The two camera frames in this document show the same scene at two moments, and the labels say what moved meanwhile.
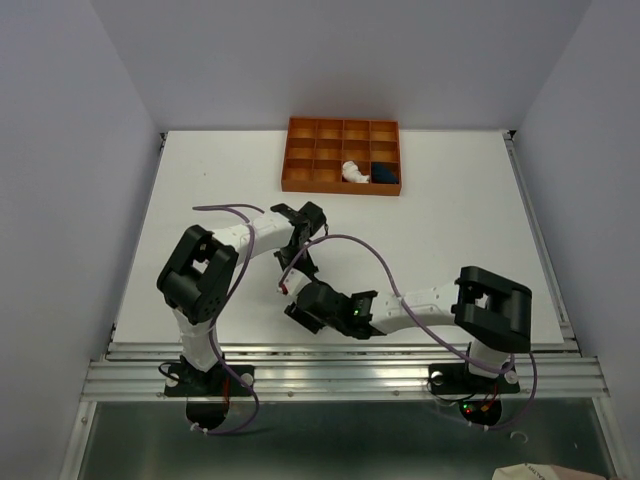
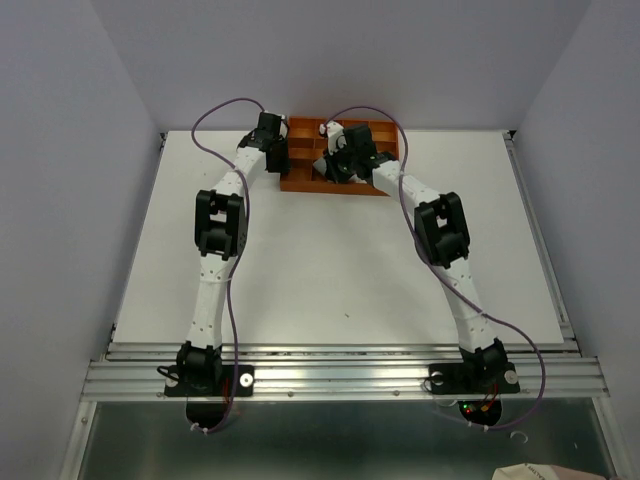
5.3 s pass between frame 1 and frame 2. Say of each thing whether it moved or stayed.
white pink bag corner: stayed
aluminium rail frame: stayed
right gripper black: moved
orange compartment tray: stayed
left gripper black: moved
